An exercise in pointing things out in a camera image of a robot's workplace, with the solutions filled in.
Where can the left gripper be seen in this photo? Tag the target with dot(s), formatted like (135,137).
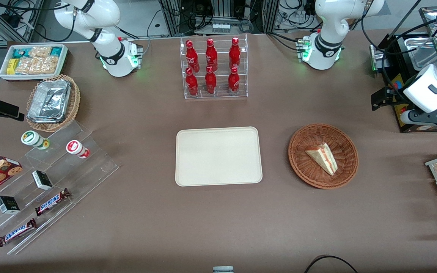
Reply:
(392,94)

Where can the triangle sandwich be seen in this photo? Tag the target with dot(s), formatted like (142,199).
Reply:
(323,157)

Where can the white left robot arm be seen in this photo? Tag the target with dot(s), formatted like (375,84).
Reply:
(328,22)

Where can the round brown wicker basket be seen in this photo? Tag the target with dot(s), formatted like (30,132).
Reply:
(309,174)

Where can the cream plastic tray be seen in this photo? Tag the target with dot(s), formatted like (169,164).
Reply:
(218,157)

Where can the oval light wicker basket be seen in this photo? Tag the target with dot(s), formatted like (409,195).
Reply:
(75,102)

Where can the steel warmer pan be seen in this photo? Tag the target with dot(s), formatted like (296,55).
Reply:
(419,53)

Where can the black food warmer case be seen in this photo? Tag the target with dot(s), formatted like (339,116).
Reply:
(393,64)

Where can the red cola bottle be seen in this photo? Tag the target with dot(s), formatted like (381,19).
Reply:
(235,53)
(210,81)
(191,55)
(211,55)
(191,83)
(233,81)

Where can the clear acrylic bottle rack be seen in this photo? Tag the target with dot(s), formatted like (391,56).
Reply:
(222,94)

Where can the white terminal block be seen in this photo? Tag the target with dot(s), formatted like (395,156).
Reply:
(220,27)

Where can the aluminium equipment rack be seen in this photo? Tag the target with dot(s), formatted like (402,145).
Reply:
(222,11)

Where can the clear acrylic stepped display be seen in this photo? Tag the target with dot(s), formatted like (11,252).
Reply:
(89,170)

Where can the red lid drink cup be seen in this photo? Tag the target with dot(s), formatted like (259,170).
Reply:
(75,147)

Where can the teal snack packet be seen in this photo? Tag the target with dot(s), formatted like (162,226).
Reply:
(21,52)
(56,51)

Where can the foil food container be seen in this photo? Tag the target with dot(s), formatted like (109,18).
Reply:
(49,100)

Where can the clear rice cracker bag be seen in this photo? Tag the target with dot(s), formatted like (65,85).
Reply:
(47,65)
(41,51)
(27,66)

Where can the brown snickers bar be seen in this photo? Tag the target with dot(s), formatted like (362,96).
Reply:
(15,233)
(51,202)

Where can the small black box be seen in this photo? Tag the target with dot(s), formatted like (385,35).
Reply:
(8,204)
(42,180)

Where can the green lid drink cup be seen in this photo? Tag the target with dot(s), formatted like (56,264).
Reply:
(32,138)

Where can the yellow snack packet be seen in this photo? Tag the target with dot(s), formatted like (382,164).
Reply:
(11,66)

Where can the white snack bin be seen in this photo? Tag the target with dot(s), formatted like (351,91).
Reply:
(3,72)

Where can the grey camera stand top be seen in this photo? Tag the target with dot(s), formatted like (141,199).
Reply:
(223,269)

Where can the aluminium frame structure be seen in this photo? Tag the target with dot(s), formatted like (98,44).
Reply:
(13,28)

